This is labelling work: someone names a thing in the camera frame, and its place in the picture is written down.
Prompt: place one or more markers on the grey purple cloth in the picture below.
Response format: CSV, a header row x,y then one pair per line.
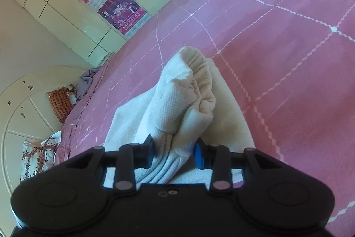
x,y
86,81

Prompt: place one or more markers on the cream bed headboard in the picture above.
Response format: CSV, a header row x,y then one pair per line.
x,y
25,120

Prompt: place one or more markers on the pink checked bed sheet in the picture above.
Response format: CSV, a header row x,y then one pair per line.
x,y
277,59

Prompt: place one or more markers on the orange striped pillow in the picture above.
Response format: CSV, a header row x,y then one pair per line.
x,y
61,103

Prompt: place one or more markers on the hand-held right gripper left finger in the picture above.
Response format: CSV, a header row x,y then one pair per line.
x,y
149,152

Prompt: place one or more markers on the cream glossy wardrobe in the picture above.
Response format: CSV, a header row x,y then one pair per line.
x,y
55,3

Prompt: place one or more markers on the white pants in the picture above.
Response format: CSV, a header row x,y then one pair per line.
x,y
180,103

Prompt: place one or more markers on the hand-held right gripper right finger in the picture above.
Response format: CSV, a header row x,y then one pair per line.
x,y
198,156

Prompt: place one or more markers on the white brown patterned pillow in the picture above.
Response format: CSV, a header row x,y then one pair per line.
x,y
38,156

